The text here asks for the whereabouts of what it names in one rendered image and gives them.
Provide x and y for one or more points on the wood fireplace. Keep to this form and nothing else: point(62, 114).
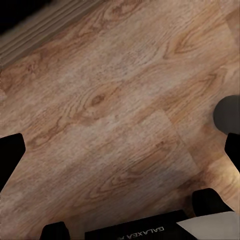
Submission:
point(26, 24)

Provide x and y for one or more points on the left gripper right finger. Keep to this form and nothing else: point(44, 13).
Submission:
point(232, 148)

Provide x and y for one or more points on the trash can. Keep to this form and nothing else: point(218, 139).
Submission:
point(227, 115)

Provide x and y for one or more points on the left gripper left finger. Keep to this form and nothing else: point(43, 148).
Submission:
point(12, 149)

